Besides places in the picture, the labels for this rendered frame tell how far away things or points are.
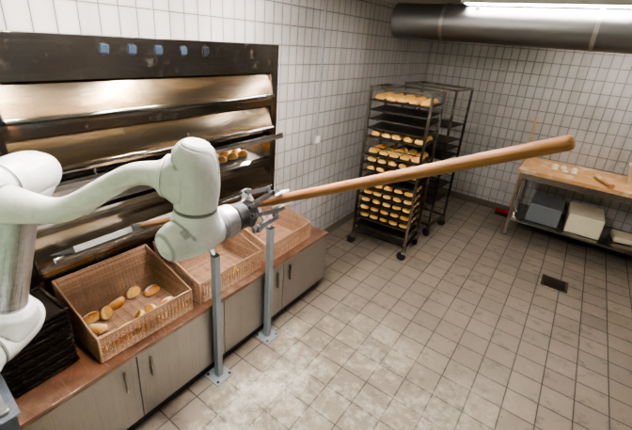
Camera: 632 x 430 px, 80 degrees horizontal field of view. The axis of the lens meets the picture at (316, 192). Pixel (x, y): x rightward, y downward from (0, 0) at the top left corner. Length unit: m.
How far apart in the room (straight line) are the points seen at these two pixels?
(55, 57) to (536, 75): 5.24
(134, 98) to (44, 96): 0.44
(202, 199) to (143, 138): 1.66
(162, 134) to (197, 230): 1.70
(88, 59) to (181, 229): 1.53
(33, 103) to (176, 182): 1.45
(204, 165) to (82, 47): 1.54
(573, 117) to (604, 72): 0.58
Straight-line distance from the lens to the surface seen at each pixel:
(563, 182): 5.17
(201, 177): 0.85
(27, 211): 1.12
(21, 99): 2.23
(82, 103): 2.31
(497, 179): 6.14
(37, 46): 2.23
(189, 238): 0.91
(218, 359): 2.79
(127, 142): 2.46
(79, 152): 2.35
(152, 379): 2.55
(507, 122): 5.97
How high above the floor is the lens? 2.17
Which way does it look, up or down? 22 degrees down
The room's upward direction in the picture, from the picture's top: 5 degrees clockwise
